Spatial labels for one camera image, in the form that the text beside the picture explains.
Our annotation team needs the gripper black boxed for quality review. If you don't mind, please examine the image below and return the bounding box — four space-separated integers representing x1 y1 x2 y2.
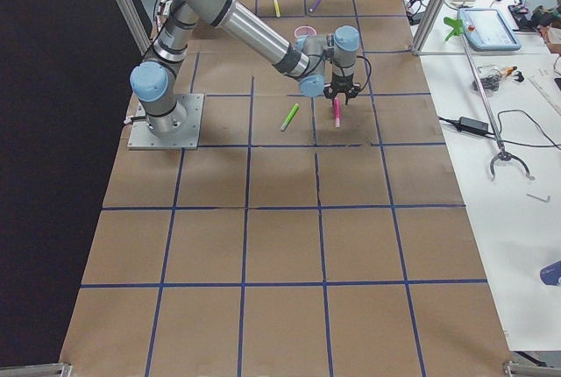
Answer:
323 65 361 105

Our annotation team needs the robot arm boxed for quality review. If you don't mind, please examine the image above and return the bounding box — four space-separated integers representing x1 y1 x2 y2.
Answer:
130 0 361 139

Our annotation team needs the pink mesh cup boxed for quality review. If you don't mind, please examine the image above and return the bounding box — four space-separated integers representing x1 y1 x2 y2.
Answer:
294 25 316 39

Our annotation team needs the green pen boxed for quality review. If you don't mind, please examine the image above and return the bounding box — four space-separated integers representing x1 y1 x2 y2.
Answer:
280 103 300 132

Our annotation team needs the reacher grabber tool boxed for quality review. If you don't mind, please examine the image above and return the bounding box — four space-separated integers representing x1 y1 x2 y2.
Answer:
455 8 536 182

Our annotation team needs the teach pendant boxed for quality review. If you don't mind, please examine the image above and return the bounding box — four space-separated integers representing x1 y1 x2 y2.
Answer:
457 8 522 52

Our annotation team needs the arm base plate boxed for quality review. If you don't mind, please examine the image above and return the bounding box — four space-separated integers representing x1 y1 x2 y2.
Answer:
128 93 205 150

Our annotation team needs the purple pen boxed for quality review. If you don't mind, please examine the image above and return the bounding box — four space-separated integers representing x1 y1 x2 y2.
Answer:
309 0 323 13

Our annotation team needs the yellow pen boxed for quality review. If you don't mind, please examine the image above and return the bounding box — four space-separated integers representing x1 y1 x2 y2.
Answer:
273 0 281 18

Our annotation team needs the black power adapter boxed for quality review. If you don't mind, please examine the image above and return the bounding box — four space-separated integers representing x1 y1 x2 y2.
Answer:
457 117 489 136

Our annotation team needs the pink pen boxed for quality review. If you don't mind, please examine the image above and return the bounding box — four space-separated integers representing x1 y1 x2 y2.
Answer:
332 97 341 128

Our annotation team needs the aluminium frame post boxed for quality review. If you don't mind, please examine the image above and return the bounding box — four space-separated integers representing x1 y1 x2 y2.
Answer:
411 0 444 55

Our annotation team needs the green plastic clamp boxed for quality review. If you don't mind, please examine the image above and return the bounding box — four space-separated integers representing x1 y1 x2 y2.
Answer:
444 17 465 41

